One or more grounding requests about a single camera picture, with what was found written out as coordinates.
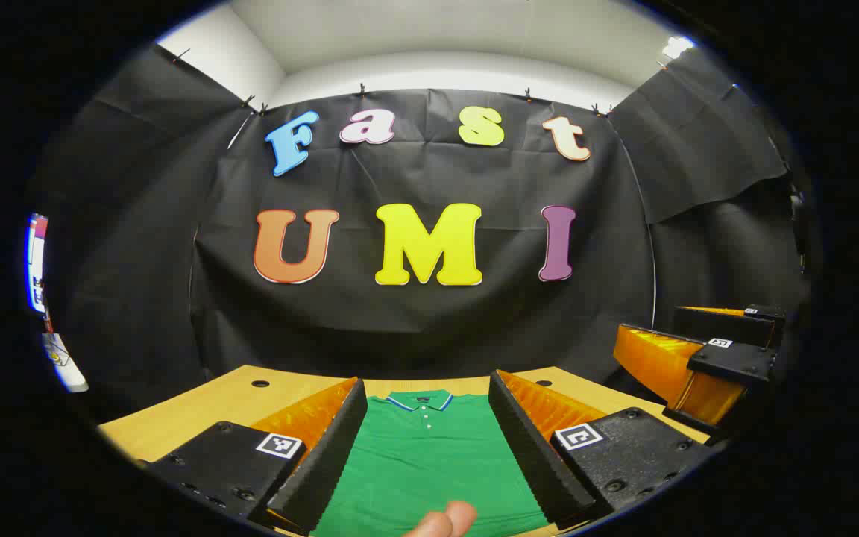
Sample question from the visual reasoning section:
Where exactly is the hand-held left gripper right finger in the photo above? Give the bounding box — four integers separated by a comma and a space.
488, 369, 714, 532

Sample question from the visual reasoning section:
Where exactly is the white box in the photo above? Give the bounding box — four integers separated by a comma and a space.
42, 332, 89, 394

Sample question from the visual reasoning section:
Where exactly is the computer monitor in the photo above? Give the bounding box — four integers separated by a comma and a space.
25, 213, 50, 314

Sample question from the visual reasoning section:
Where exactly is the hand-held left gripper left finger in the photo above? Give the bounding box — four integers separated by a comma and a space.
135, 377, 368, 536

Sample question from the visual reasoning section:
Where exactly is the green T-shirt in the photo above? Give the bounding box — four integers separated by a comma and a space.
310, 389, 550, 537

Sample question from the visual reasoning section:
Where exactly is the black backdrop cloth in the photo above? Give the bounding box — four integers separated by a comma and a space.
27, 45, 811, 418

